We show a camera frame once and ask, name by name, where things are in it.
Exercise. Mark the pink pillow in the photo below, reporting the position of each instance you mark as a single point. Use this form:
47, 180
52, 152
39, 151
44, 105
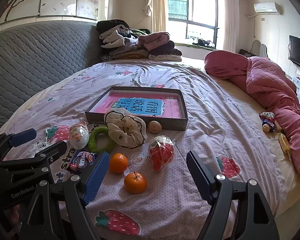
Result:
222, 65

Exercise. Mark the cream black-trimmed scrunchie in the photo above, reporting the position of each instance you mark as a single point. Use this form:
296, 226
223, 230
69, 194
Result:
120, 135

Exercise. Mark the blue snack packet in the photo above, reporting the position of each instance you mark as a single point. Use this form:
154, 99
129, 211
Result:
80, 161

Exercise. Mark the walnut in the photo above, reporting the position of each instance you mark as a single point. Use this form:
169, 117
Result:
154, 127

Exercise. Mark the white snack packet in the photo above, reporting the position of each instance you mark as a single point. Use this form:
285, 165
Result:
78, 136

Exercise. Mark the window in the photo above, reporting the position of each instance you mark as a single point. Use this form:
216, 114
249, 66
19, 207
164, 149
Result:
202, 7

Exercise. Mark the pink and blue book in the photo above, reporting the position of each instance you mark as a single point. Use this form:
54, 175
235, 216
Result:
170, 107

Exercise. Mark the red snack packet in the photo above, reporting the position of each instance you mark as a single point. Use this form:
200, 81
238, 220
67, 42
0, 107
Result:
161, 155

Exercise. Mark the cream curtain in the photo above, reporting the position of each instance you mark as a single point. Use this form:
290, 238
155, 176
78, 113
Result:
231, 17
156, 2

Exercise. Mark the small orange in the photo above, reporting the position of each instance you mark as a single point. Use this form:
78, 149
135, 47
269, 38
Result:
118, 163

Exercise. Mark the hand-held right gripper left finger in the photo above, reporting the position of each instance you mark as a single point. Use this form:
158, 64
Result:
97, 177

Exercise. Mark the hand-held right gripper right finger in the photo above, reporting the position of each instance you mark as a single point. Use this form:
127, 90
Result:
200, 177

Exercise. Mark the dark patterned bag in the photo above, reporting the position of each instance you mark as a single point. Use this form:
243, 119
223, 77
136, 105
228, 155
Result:
246, 53

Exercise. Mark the pile of folded clothes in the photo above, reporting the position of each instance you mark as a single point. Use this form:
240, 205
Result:
140, 47

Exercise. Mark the grey cardboard box tray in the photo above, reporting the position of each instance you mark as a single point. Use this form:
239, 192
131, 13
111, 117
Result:
165, 123

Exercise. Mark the grey quilted headboard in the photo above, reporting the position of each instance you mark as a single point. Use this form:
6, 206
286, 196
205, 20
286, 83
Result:
27, 60

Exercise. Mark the orange with stem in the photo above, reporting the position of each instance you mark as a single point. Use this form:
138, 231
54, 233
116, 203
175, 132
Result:
135, 183

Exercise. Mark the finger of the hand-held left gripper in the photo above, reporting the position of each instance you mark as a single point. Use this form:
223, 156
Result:
22, 136
50, 152

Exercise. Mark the dark clothes heap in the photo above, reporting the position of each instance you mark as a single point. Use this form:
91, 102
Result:
203, 42

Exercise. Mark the pink quilt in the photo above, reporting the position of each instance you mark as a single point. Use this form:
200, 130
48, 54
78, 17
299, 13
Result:
270, 85

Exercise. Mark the small blue toy figure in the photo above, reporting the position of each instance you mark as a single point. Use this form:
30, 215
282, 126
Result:
268, 126

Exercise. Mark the person's left hand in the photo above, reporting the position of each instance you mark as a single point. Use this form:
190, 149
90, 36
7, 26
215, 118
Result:
14, 215

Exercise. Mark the strawberry print bed sheet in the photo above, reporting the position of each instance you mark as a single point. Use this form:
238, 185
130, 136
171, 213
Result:
227, 135

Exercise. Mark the yellow snack packet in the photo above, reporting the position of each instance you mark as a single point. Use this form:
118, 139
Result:
283, 142

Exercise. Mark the white arched mirror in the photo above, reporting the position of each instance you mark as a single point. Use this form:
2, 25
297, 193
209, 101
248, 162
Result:
262, 48

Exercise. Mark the white air conditioner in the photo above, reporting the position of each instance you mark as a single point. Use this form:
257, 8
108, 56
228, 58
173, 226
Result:
265, 7

